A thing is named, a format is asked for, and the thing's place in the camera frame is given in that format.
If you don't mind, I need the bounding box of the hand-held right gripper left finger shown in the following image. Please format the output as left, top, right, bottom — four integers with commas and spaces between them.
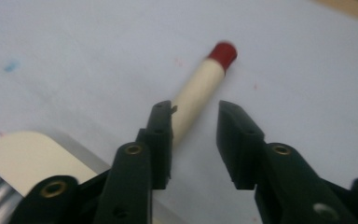
93, 100, 173, 224

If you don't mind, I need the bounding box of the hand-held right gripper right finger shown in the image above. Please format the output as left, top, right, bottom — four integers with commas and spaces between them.
216, 100, 358, 224

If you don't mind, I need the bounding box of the cream brush with red tip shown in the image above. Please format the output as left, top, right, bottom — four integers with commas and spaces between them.
0, 41, 239, 224

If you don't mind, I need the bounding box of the white table cover sheet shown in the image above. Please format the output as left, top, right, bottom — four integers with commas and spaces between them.
0, 0, 358, 224

